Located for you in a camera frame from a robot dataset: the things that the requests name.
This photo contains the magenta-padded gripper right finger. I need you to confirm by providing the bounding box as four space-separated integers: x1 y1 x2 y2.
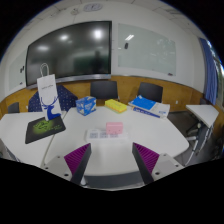
131 142 185 186

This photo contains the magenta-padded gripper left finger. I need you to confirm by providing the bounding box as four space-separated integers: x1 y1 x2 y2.
41 142 92 187

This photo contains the pink charger block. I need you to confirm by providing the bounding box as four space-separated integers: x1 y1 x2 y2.
105 121 124 135

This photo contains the black mouse pad green print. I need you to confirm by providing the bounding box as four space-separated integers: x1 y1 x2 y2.
24 115 67 145

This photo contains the white book blue edge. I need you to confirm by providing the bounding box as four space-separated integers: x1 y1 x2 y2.
129 101 171 119

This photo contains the blue tissue box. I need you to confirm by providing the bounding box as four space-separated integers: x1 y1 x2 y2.
75 95 98 117

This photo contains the blue cover book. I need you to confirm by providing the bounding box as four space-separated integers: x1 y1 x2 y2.
128 94 158 113

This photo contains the yellow box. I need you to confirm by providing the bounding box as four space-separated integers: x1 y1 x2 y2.
104 98 128 114

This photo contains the blue patterned chair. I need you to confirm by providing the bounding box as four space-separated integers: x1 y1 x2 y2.
27 84 79 113

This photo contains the black chair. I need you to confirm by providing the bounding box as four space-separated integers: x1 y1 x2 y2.
89 79 120 100
137 81 164 104
7 101 20 114

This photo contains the white side table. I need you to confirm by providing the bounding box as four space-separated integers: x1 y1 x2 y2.
185 103 220 158

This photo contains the white paper bag blue deer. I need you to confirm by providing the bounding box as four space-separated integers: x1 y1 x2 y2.
36 62 63 122

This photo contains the blue curtain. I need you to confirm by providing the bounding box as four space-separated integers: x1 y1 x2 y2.
199 37 219 106

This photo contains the narrow glass whiteboard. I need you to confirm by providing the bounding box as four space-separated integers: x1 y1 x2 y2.
8 49 28 91

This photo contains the large black display screen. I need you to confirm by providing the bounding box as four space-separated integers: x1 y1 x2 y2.
25 20 113 90

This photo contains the wide glass whiteboard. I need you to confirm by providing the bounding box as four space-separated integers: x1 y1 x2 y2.
117 22 178 77

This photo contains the round white ceiling fixture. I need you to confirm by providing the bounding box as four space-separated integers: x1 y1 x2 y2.
83 2 104 13

